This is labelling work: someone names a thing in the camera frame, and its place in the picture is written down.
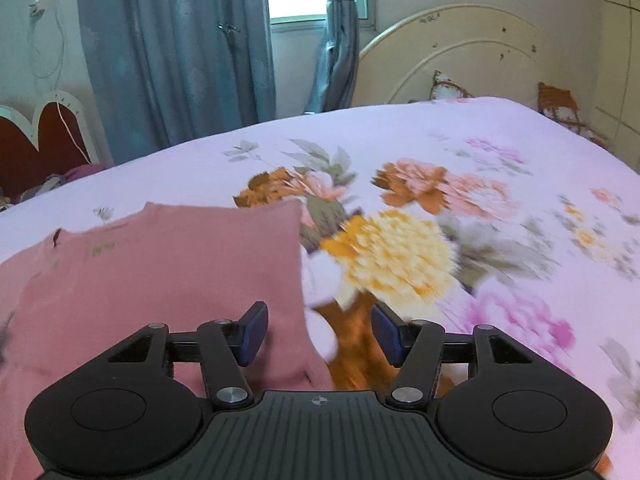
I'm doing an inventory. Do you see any cream round headboard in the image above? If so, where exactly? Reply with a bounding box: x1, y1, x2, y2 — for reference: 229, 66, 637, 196
352, 3, 588, 122

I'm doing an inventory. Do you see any patterned cushion with brown trim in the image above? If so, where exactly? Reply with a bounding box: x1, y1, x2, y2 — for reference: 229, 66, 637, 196
430, 70, 473, 101

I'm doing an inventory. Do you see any blue-grey left curtain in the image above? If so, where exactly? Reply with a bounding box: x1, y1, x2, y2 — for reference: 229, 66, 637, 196
77, 0, 277, 164

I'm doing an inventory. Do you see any pile of clothes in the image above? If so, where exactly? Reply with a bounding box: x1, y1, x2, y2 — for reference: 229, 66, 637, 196
0, 164, 105, 211

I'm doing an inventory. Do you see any pink knit sweater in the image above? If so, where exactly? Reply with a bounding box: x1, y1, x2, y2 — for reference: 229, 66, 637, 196
1, 200, 333, 479

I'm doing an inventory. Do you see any orange patterned pillow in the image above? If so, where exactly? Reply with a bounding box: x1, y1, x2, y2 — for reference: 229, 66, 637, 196
537, 81, 608, 151

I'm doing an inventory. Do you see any floral pink bed sheet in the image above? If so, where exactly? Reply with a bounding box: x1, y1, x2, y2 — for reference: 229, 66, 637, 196
1, 98, 639, 479

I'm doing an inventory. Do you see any blue-grey tied right curtain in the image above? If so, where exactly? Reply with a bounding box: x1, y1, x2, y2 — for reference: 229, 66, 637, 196
304, 0, 360, 115

